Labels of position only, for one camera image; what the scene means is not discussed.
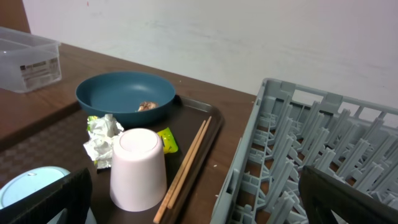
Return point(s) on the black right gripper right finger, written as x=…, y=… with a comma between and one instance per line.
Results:
x=322, y=196

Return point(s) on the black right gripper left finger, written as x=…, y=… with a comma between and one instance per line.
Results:
x=72, y=192

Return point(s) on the dark blue plate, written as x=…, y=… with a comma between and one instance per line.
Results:
x=120, y=94

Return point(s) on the brown food scrap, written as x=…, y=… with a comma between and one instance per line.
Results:
x=147, y=105

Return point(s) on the grey dishwasher rack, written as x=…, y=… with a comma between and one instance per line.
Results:
x=292, y=126

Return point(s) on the light blue plastic cup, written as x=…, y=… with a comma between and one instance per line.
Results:
x=32, y=181

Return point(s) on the white plastic cup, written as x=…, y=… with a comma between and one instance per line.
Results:
x=138, y=179

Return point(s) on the crumpled white paper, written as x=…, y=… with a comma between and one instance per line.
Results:
x=102, y=132

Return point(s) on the green snack wrapper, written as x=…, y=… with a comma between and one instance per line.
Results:
x=168, y=141

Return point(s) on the wooden chopstick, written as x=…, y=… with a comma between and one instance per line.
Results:
x=188, y=161
x=163, y=205

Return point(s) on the clear plastic bin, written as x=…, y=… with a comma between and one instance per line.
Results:
x=28, y=62

